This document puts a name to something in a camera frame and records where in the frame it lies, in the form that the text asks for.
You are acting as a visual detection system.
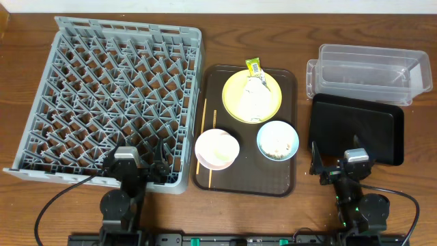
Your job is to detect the light blue bowl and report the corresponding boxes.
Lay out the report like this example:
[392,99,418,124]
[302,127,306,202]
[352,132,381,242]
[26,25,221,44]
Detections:
[256,121,300,162]

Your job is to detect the pink bowl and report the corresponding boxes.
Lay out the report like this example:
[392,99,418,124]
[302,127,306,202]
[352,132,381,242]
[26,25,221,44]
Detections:
[195,128,240,170]

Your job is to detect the white napkin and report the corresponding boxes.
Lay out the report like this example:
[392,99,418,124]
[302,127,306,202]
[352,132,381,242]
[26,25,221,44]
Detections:
[238,77,271,122]

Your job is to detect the yellow plate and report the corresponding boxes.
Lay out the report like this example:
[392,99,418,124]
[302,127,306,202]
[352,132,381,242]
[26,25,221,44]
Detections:
[222,70,282,124]

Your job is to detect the yellow snack wrapper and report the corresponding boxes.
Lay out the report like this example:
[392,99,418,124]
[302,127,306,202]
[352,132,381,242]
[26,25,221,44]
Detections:
[245,57,267,86]

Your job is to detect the white paper cup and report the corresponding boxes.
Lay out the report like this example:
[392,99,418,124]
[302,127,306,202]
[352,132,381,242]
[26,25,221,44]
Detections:
[203,133,240,166]

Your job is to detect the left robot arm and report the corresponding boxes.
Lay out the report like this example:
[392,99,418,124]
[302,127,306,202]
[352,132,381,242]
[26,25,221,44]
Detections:
[99,139,169,246]

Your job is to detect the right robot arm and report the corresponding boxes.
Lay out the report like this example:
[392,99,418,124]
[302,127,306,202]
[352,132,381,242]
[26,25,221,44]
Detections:
[309,136,390,245]

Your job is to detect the black rectangular tray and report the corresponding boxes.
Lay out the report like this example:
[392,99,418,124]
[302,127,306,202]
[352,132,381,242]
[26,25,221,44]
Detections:
[308,94,404,166]

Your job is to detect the dark brown serving tray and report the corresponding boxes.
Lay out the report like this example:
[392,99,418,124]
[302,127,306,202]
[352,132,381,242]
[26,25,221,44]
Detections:
[191,65,297,197]

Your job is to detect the clear plastic bin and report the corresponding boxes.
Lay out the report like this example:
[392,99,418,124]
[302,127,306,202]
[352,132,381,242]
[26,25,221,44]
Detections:
[306,44,434,106]

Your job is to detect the grey plastic dish rack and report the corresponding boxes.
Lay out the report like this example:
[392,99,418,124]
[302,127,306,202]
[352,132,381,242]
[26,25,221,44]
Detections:
[7,16,204,194]

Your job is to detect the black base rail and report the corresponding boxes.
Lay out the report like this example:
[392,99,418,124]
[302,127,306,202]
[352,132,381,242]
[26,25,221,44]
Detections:
[67,232,410,246]

